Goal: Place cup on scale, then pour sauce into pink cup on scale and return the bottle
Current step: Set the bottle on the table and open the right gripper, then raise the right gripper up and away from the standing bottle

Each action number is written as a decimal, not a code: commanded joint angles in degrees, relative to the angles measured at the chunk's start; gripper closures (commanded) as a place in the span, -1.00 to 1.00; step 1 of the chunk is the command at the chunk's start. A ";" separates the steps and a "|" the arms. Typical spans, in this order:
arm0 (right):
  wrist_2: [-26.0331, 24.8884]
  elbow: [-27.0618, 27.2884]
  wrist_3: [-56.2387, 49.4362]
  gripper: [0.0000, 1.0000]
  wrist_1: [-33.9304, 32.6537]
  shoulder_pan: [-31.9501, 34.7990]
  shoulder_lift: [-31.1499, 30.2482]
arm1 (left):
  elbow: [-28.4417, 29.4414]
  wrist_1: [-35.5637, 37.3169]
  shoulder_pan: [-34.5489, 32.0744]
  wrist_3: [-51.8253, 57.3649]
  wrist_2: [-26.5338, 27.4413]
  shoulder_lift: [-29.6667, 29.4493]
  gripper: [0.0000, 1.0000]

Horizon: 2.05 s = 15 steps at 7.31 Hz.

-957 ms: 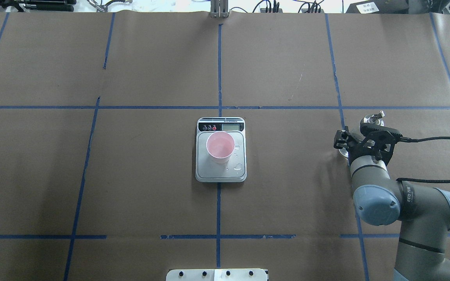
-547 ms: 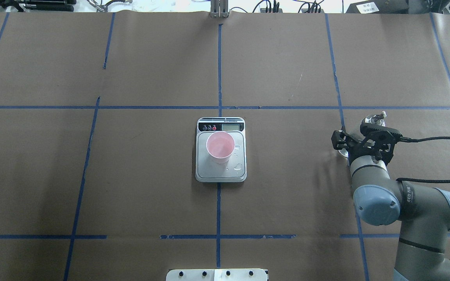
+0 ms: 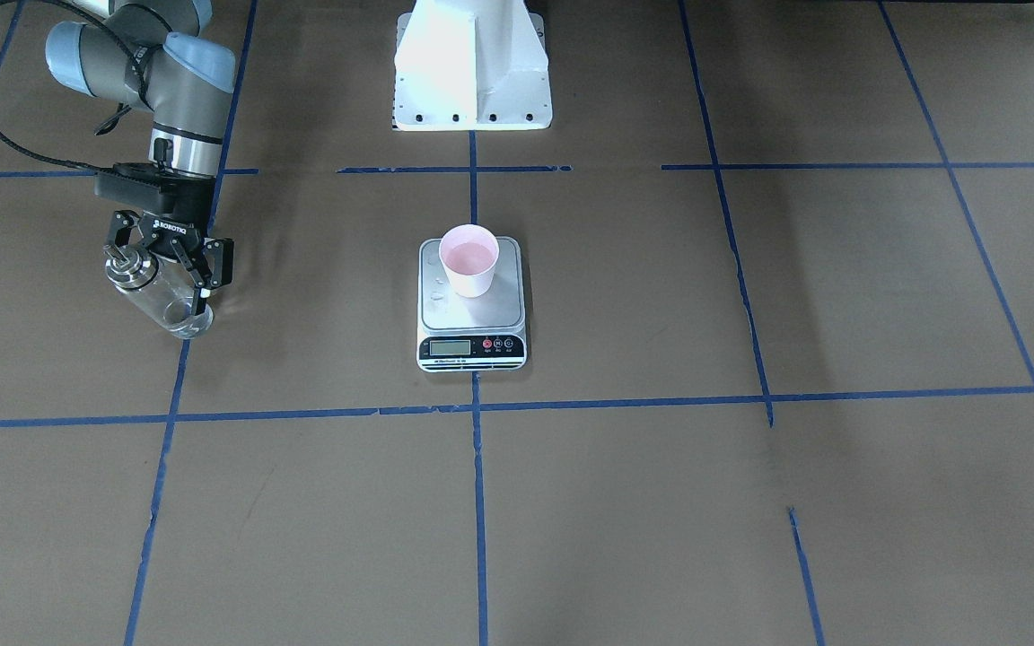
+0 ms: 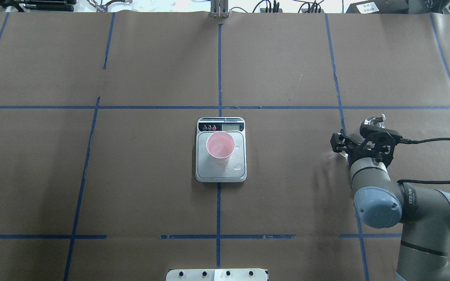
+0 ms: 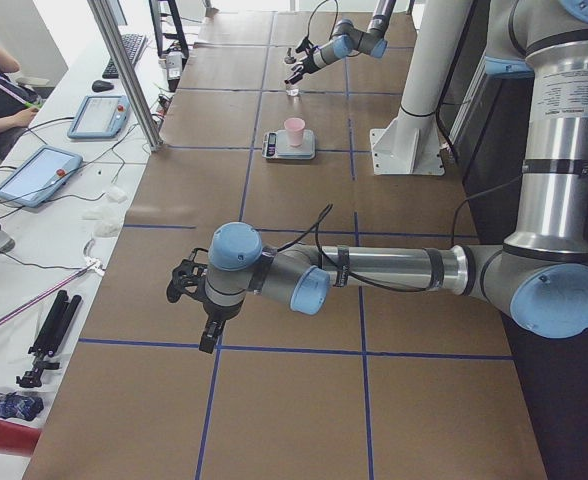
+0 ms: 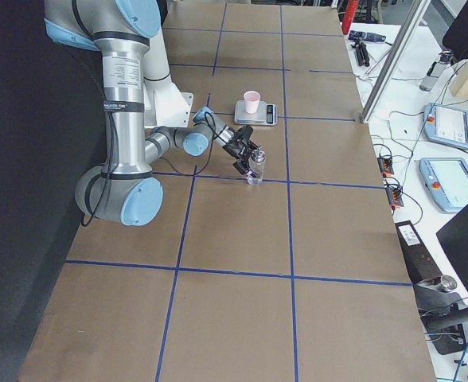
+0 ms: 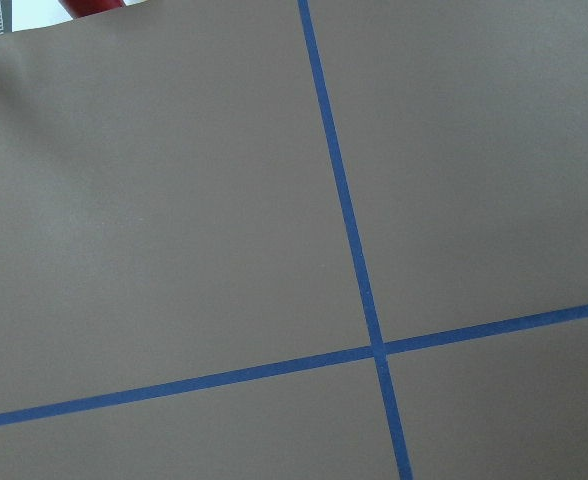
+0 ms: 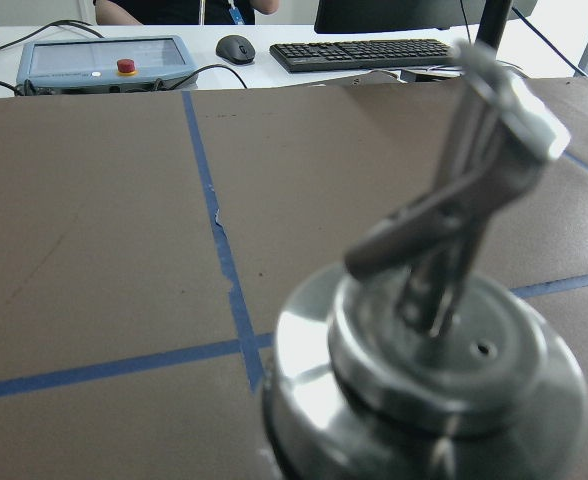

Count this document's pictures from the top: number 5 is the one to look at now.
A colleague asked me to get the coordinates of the silver digital kitchen scale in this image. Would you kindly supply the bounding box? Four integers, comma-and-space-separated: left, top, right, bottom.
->
261, 129, 316, 160

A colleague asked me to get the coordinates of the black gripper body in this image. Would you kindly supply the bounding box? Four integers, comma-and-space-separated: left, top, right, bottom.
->
203, 298, 243, 323
302, 51, 322, 73

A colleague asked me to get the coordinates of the black folded tripod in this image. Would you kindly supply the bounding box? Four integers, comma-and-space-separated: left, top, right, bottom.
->
16, 290, 82, 388

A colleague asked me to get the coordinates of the blue teach pendant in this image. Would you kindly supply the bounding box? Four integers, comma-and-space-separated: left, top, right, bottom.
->
0, 146, 83, 208
67, 95, 130, 140

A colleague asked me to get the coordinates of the aluminium frame post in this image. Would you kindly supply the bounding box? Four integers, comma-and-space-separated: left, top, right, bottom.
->
87, 0, 163, 152

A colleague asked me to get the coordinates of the black computer mouse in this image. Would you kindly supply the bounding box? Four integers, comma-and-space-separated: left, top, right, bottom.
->
91, 80, 114, 93

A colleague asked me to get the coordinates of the crumpled white tissue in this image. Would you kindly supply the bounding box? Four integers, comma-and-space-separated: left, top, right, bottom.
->
81, 185, 128, 238

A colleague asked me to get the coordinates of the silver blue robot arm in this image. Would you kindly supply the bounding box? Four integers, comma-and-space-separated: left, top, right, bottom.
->
284, 0, 396, 87
198, 1, 588, 352

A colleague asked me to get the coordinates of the near blue teach pendant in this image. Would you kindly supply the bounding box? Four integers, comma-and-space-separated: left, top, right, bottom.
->
0, 146, 83, 208

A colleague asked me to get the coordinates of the red cylinder bottle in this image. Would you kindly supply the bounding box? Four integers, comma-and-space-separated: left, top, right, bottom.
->
0, 420, 41, 457

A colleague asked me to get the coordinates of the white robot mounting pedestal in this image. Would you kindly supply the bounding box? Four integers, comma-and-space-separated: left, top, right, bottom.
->
370, 0, 472, 176

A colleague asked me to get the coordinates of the far blue teach pendant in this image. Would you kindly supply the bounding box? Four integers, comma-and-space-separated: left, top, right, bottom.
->
67, 95, 130, 140

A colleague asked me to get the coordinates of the black computer keyboard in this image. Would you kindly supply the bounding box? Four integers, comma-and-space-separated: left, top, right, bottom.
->
102, 33, 147, 79

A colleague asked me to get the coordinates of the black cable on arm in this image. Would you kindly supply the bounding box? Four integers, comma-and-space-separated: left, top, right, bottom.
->
303, 0, 340, 49

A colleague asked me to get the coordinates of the clear glass sauce bottle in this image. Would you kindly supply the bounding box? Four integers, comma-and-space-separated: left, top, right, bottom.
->
283, 47, 299, 97

